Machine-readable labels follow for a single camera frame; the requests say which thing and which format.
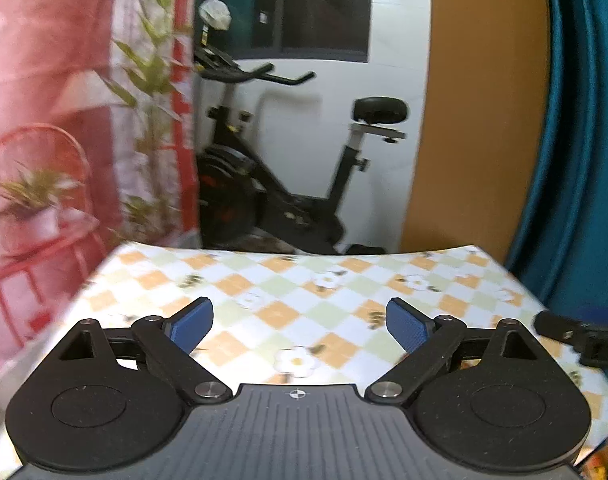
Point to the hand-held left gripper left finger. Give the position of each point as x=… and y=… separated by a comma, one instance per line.
x=194, y=322

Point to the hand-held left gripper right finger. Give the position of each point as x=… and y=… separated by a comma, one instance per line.
x=406, y=322

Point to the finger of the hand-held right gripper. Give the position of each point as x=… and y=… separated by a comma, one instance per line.
x=554, y=324
x=601, y=314

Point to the checkered floral tablecloth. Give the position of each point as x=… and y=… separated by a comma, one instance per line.
x=284, y=285

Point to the black exercise bike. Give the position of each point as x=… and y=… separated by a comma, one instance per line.
x=234, y=185

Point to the teal curtain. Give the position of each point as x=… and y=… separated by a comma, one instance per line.
x=584, y=135

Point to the wooden panel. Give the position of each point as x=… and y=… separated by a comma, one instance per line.
x=474, y=110

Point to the printed backdrop cloth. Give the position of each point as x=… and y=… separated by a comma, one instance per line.
x=59, y=60

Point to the white plastic bag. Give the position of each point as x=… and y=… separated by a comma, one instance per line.
x=214, y=12

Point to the dark window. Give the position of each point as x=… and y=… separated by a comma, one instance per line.
x=324, y=10

